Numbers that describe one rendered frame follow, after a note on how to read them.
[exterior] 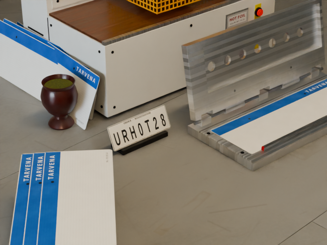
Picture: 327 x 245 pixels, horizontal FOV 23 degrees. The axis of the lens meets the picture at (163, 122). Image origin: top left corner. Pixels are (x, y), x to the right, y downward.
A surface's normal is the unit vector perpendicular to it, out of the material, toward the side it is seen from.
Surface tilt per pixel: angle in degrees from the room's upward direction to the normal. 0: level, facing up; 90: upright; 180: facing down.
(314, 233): 0
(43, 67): 63
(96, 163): 0
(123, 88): 90
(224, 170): 0
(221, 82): 78
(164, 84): 90
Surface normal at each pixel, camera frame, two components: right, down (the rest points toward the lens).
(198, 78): 0.63, 0.20
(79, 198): 0.00, -0.87
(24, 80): -0.66, -0.10
